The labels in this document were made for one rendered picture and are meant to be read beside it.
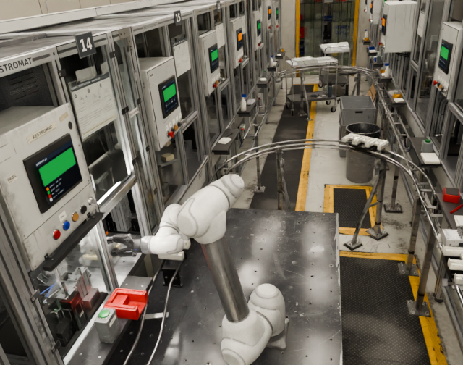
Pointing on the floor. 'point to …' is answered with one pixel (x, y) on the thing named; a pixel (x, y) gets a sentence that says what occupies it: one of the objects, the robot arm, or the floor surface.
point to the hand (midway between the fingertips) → (108, 245)
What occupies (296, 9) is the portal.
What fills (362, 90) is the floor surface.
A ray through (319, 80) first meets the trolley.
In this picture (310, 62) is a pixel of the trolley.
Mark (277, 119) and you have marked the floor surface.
